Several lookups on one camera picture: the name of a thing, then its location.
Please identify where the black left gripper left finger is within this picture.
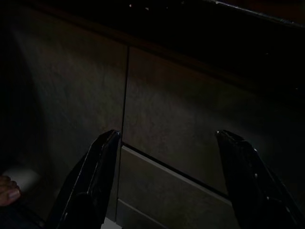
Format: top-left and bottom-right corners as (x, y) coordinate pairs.
(46, 130), (121, 229)

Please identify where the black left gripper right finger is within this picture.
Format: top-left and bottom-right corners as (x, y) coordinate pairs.
(215, 130), (305, 229)

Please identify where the white cylindrical object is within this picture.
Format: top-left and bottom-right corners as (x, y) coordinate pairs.
(3, 168), (42, 191)

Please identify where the bare person leg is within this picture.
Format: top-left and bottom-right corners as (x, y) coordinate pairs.
(0, 175), (22, 207)

